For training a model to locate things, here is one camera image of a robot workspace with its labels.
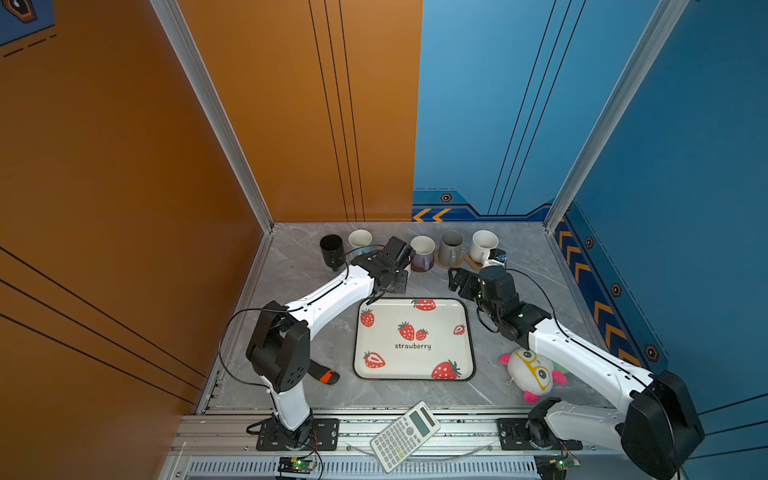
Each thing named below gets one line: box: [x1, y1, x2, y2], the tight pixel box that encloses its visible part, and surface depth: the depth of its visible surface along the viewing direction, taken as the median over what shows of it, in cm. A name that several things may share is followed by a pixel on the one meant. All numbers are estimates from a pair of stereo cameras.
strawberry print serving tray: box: [353, 297, 476, 381], surface depth 90 cm
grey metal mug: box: [440, 230, 464, 267], surface depth 102 cm
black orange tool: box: [308, 359, 340, 385], surface depth 84 cm
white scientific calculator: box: [370, 400, 441, 473], surface depth 74 cm
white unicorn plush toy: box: [500, 348, 567, 403], surface depth 78 cm
